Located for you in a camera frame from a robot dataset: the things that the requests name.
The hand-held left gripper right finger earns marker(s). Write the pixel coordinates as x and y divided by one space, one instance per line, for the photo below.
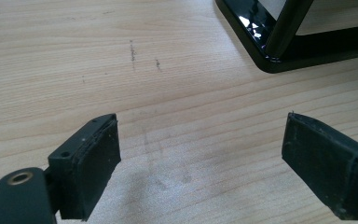
323 168

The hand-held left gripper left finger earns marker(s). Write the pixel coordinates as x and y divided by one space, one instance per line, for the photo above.
90 168

